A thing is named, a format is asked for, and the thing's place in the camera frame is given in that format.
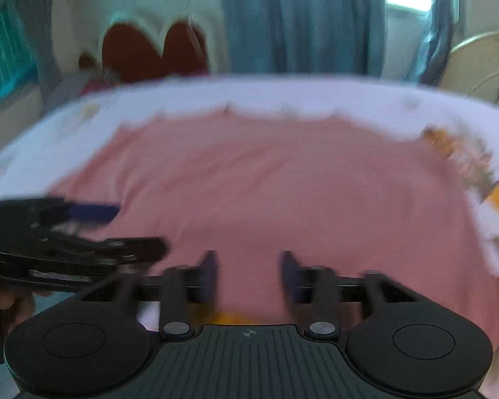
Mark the floral white bed sheet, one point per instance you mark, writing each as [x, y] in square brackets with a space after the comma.
[394, 341]

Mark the person's left hand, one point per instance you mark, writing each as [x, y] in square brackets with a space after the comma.
[18, 303]

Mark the red heart headboard chair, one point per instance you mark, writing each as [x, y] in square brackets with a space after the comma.
[130, 54]

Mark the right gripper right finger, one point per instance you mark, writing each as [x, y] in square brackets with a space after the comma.
[311, 297]

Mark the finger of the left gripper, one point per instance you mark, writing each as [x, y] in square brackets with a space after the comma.
[91, 212]

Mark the blue curtain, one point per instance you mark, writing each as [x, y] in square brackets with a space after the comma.
[306, 36]

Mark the teal window blind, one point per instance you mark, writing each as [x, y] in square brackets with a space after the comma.
[17, 65]

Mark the pink ribbed shirt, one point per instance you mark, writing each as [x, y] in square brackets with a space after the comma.
[334, 193]

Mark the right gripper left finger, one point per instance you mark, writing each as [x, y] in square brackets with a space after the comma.
[188, 297]

